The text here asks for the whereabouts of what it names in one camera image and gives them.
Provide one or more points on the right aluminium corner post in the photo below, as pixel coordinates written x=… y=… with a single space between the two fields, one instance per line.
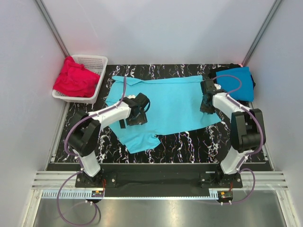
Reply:
x=269 y=17

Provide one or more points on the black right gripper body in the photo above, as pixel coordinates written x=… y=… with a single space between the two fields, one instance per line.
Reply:
x=203 y=101

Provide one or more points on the right small circuit board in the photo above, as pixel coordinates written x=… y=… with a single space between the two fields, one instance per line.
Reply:
x=226 y=194

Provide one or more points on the left small circuit board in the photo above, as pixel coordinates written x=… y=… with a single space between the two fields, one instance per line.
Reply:
x=97 y=193

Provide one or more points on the white plastic basket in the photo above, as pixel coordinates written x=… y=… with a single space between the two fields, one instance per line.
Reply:
x=94 y=63

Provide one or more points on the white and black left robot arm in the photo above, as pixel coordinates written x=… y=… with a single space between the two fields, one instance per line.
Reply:
x=83 y=135

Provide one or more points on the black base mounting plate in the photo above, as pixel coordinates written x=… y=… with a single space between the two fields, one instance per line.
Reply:
x=157 y=180

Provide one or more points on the left aluminium corner post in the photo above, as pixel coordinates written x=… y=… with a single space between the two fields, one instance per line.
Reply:
x=52 y=27

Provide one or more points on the light cyan t shirt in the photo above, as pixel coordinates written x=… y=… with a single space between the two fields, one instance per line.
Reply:
x=174 y=108

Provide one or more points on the aluminium front frame rail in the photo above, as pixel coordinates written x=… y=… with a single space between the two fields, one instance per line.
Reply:
x=264 y=180

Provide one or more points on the white slotted cable duct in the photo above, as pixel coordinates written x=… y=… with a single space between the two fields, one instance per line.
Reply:
x=67 y=194

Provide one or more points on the folded black t shirt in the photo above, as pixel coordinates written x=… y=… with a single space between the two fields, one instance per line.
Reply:
x=253 y=81

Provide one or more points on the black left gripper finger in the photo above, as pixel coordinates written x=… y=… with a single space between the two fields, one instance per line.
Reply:
x=122 y=124
x=139 y=120

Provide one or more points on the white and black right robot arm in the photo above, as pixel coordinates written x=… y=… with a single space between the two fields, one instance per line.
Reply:
x=247 y=132

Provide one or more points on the red t shirt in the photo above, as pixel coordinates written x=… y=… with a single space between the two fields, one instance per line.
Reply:
x=75 y=80

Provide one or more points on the small circuit board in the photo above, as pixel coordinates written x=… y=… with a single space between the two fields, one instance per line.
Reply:
x=226 y=194
x=97 y=193

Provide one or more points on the aluminium corner post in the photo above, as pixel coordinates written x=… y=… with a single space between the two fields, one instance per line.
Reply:
x=52 y=27
x=269 y=17

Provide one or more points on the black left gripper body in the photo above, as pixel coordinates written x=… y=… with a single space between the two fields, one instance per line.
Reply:
x=141 y=110

